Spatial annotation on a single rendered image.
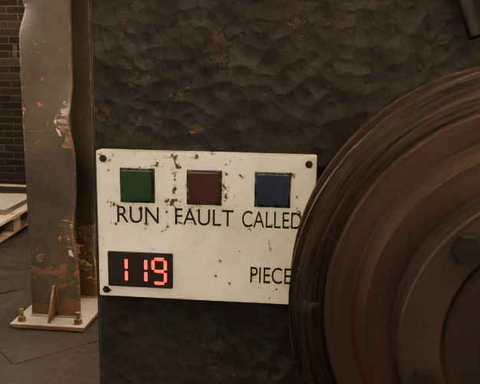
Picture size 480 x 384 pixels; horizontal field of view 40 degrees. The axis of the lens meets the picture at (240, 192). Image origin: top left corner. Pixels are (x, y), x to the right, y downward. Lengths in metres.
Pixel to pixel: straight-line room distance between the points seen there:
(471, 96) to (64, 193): 2.94
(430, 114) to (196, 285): 0.35
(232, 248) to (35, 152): 2.73
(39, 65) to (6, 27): 4.01
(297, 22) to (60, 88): 2.67
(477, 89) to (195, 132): 0.33
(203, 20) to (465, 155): 0.34
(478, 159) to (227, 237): 0.32
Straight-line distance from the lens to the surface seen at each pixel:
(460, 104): 0.64
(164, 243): 0.80
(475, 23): 0.77
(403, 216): 0.61
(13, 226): 5.46
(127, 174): 0.79
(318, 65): 0.78
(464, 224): 0.57
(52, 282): 3.60
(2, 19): 7.44
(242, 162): 0.77
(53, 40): 3.39
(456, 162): 0.62
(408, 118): 0.63
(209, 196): 0.77
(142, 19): 0.80
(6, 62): 7.42
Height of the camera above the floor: 1.34
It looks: 11 degrees down
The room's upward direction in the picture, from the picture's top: 1 degrees clockwise
